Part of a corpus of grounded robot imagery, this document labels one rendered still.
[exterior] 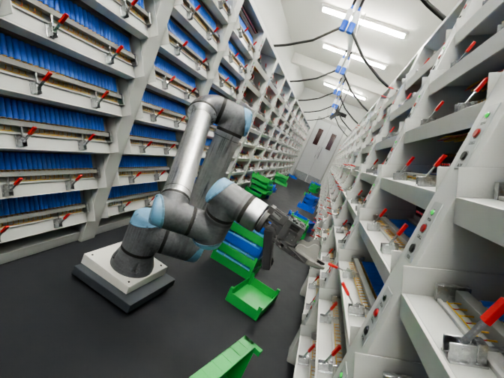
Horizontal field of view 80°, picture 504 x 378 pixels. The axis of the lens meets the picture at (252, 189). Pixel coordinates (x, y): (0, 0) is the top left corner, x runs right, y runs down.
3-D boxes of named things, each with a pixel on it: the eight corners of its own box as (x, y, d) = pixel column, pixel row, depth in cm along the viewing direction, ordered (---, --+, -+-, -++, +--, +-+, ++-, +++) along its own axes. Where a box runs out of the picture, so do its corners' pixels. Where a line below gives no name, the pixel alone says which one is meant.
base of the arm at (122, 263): (100, 260, 130) (107, 241, 128) (130, 248, 148) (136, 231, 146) (134, 283, 126) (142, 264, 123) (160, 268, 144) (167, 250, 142)
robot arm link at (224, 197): (213, 196, 94) (226, 170, 90) (246, 219, 92) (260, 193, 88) (198, 206, 85) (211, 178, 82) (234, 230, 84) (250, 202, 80)
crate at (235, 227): (223, 225, 195) (228, 214, 194) (235, 221, 214) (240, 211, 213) (262, 247, 186) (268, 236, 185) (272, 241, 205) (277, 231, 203)
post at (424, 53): (299, 294, 202) (426, 40, 171) (301, 289, 211) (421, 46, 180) (327, 309, 198) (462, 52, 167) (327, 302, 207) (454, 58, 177)
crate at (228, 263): (210, 256, 200) (214, 247, 198) (223, 250, 218) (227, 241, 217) (247, 280, 190) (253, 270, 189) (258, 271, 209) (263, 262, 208)
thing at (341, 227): (337, 263, 134) (338, 233, 133) (333, 232, 193) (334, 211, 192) (385, 268, 129) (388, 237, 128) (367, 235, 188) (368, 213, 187)
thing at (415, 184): (433, 214, 60) (439, 144, 58) (380, 188, 118) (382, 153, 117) (556, 220, 55) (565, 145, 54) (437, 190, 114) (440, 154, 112)
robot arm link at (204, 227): (186, 226, 96) (200, 196, 91) (219, 238, 99) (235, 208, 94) (183, 246, 88) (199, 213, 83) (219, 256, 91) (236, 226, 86)
